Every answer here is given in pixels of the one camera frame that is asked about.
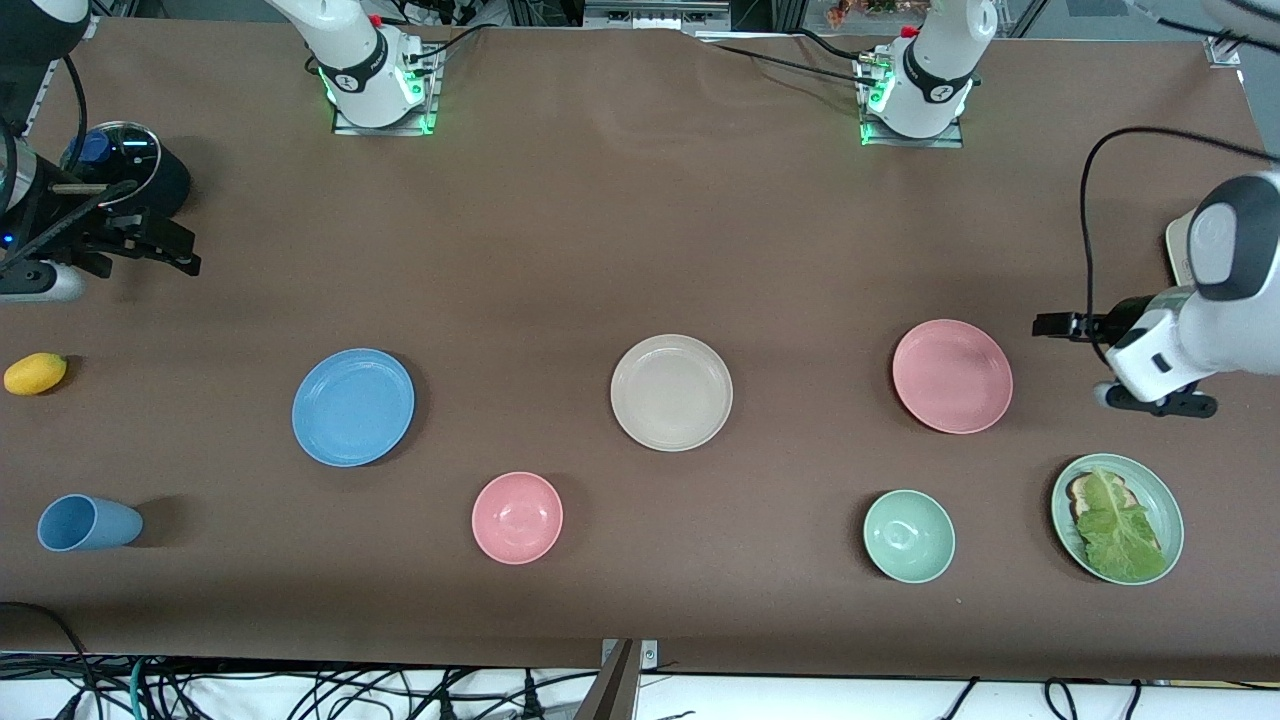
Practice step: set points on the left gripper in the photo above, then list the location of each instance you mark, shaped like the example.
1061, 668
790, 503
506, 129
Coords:
1118, 320

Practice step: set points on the toasted bread slice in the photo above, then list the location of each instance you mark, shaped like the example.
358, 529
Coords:
1078, 490

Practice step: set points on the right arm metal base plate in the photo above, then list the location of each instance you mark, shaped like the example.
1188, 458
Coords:
400, 130

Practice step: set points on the aluminium frame profile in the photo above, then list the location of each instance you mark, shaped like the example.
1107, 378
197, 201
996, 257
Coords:
45, 90
1225, 50

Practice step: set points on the beige cutting board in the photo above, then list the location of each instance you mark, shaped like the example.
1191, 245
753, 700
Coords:
1178, 250

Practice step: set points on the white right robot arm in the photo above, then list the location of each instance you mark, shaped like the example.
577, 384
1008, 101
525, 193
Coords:
360, 70

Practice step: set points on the green lettuce leaf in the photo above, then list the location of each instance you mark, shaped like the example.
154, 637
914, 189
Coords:
1120, 530

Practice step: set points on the yellow lemon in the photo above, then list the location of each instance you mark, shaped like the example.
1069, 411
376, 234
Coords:
35, 374

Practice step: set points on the blue plate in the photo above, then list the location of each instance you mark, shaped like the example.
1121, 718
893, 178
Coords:
352, 407

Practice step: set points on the silver table bracket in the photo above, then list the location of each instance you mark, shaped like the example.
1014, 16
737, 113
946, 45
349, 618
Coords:
650, 655

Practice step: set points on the beige plate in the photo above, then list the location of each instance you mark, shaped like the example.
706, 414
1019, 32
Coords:
671, 392

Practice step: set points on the small green bowl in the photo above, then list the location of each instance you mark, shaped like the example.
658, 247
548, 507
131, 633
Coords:
909, 536

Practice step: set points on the pink plate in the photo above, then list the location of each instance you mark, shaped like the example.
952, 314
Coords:
952, 376

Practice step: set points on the green plate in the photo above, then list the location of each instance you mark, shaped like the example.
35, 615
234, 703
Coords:
1165, 500

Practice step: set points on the black pot with glass lid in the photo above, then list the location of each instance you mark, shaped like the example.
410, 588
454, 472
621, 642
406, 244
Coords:
130, 150

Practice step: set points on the blue cup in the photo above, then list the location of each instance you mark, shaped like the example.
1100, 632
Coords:
90, 523

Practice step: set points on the brown table cover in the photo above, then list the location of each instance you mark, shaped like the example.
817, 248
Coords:
640, 250

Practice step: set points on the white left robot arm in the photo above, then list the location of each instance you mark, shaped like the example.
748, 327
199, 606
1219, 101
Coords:
935, 70

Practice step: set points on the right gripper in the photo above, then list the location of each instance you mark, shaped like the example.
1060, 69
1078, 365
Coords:
72, 232

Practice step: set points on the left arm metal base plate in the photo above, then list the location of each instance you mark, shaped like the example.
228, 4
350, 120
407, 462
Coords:
940, 143

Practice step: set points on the dark camera mount pole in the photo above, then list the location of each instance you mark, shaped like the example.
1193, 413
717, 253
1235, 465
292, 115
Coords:
615, 690

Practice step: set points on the small pink bowl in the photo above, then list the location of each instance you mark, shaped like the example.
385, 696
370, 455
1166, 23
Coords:
517, 518

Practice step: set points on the silver metal frame beam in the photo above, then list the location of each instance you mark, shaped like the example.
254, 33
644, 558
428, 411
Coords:
655, 15

